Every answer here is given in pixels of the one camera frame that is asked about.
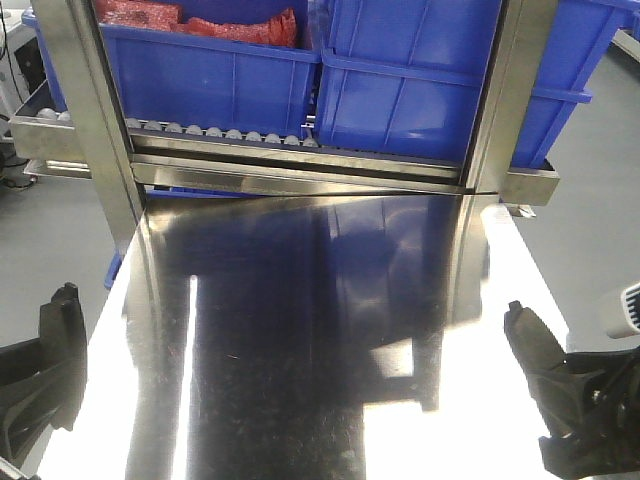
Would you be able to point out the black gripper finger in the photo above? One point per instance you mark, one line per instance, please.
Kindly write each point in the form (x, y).
(47, 398)
(22, 362)

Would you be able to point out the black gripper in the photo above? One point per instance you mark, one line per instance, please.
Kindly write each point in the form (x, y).
(589, 403)

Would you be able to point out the dark brake pad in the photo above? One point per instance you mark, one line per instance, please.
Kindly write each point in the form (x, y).
(533, 345)
(63, 339)

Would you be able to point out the grey roller conveyor track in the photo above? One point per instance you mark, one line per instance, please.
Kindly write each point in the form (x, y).
(216, 132)

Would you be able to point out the left blue plastic bin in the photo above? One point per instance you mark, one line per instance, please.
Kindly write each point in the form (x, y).
(183, 78)

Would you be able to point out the blue plastic bin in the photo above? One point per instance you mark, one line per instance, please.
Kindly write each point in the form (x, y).
(183, 78)
(405, 77)

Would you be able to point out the right blue plastic bin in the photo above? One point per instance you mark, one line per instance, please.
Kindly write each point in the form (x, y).
(405, 77)

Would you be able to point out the red bubble wrap bags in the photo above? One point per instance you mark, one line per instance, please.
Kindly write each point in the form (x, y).
(280, 30)

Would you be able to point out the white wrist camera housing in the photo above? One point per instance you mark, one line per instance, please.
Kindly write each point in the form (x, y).
(620, 312)

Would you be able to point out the stainless steel rack frame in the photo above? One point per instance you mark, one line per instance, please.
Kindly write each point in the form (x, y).
(96, 144)

